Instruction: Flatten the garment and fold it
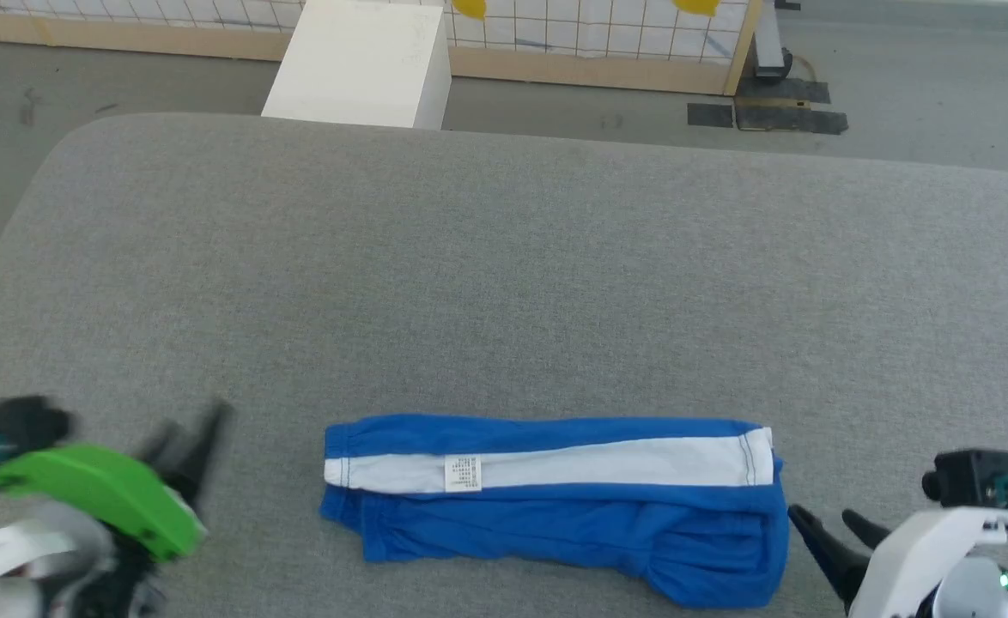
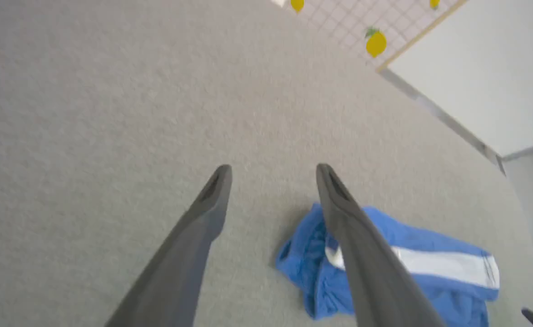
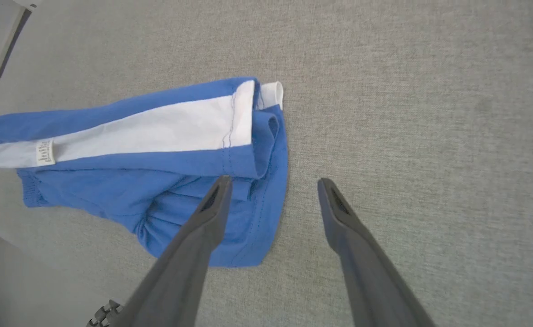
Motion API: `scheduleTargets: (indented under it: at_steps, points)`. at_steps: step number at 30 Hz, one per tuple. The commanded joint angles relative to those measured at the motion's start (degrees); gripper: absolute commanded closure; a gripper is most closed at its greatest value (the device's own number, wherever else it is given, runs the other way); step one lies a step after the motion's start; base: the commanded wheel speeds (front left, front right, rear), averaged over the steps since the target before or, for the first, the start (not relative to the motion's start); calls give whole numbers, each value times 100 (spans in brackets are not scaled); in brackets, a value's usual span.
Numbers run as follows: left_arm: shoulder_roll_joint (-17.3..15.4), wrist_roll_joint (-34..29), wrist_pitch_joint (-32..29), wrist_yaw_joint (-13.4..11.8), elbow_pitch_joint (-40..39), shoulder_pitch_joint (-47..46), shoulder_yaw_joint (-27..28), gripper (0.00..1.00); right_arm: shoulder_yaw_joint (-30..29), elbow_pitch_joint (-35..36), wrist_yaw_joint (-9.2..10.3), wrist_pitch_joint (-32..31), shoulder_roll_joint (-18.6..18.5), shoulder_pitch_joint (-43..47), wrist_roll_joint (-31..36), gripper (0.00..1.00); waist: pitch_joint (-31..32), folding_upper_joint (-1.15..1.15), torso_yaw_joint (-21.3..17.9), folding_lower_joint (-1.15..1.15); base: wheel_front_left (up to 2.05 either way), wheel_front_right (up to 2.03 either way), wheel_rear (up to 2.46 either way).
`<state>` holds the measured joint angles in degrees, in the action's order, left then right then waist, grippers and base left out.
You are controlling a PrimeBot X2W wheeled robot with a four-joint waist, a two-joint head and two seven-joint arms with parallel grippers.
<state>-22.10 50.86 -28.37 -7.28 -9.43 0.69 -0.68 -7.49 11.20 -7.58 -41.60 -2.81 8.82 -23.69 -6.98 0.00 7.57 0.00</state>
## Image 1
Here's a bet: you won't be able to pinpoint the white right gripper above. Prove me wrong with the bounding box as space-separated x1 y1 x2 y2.
786 504 1008 618

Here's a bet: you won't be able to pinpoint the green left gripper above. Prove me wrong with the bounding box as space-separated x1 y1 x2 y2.
0 398 236 564

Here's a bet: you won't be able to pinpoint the blue and white shorts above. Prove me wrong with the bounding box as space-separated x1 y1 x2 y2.
319 414 791 611

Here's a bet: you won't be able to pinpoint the grey fabric sofa cushion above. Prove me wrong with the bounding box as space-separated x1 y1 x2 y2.
0 111 1008 618

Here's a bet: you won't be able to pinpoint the white box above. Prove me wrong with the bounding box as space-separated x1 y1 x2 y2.
260 0 454 132

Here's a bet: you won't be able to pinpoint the small black tape patch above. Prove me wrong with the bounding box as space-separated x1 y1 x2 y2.
686 102 735 130

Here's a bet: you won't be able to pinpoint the grey metal partition foot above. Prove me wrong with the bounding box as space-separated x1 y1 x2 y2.
752 0 802 83

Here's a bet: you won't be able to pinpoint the lemon print partition screen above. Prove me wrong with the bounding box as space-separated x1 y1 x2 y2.
0 0 765 98

